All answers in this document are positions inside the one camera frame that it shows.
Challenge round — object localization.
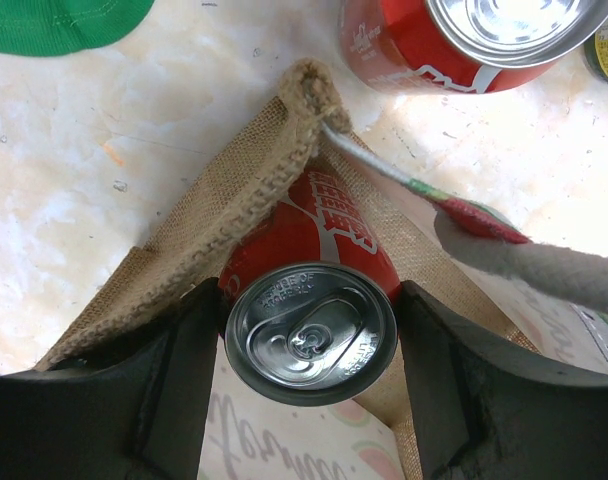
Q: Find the burlap canvas bag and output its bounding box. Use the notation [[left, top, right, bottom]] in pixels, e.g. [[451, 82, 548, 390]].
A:
[[33, 58, 608, 480]]

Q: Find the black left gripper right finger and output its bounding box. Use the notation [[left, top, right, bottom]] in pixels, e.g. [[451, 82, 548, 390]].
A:
[[396, 281, 608, 479]]

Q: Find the red cola can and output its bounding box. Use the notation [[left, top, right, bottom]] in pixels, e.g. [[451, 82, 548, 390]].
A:
[[338, 0, 608, 94], [218, 167, 401, 407]]

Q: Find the green t-shirt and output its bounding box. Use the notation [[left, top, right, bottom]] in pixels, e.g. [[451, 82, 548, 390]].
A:
[[0, 0, 153, 57]]

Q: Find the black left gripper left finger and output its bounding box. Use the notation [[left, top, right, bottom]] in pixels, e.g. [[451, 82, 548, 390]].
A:
[[0, 279, 221, 479]]

